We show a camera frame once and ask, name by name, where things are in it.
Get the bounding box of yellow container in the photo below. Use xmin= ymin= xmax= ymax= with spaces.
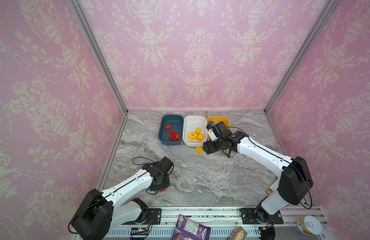
xmin=206 ymin=116 xmax=231 ymax=141

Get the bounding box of yellow tape roll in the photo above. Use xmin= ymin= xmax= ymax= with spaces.
xmin=188 ymin=132 xmax=198 ymax=141

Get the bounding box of white container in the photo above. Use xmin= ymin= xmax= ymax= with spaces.
xmin=183 ymin=115 xmax=207 ymax=148

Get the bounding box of dark teal container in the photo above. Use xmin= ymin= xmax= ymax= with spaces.
xmin=158 ymin=115 xmax=184 ymax=146

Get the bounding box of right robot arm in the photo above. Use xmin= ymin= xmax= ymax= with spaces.
xmin=203 ymin=122 xmax=313 ymax=224

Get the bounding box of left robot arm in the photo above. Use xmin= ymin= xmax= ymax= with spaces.
xmin=68 ymin=157 xmax=174 ymax=240

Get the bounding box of purple snack bag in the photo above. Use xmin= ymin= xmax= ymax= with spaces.
xmin=171 ymin=215 xmax=211 ymax=240

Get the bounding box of green snack bag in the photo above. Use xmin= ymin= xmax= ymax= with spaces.
xmin=265 ymin=179 xmax=280 ymax=196

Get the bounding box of brown snack packet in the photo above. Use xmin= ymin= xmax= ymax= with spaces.
xmin=229 ymin=227 xmax=247 ymax=240

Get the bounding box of white round can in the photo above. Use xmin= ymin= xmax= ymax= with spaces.
xmin=296 ymin=216 xmax=323 ymax=236

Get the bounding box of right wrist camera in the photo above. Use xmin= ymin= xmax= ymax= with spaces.
xmin=207 ymin=125 xmax=218 ymax=142

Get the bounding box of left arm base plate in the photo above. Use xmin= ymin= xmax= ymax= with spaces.
xmin=124 ymin=208 xmax=162 ymax=225

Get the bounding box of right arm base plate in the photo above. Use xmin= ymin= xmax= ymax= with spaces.
xmin=238 ymin=208 xmax=284 ymax=225

